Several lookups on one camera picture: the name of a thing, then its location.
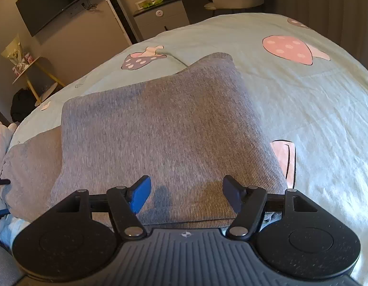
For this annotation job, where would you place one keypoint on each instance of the grey drawer cabinet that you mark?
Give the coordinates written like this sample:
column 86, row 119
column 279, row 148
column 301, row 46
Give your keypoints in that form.
column 166, row 16

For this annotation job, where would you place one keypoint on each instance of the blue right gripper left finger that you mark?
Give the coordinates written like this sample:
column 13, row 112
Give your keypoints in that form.
column 132, row 198

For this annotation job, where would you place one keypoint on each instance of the black bag on floor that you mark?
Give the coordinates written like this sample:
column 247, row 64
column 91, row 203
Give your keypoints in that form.
column 23, row 103

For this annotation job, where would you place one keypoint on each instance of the white tall door panel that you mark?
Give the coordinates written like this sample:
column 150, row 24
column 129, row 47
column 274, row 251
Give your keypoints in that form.
column 128, row 29

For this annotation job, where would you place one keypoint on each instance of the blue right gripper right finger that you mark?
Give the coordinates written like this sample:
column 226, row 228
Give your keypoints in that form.
column 238, row 196

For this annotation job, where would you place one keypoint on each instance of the flower bouquet on table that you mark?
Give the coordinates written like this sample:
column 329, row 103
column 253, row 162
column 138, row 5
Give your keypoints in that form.
column 14, row 52

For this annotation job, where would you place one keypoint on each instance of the grey sweatpants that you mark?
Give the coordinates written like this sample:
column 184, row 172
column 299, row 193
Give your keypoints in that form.
column 186, row 132

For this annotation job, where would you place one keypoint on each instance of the yellow-legged side table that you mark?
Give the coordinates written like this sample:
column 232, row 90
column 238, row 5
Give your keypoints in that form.
column 39, row 77

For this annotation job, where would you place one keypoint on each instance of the light blue mushroom bedspread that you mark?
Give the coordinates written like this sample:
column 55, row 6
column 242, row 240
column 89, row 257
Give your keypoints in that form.
column 304, row 87

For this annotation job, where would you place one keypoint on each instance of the white pillow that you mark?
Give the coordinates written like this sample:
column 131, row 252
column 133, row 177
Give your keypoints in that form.
column 6, row 134

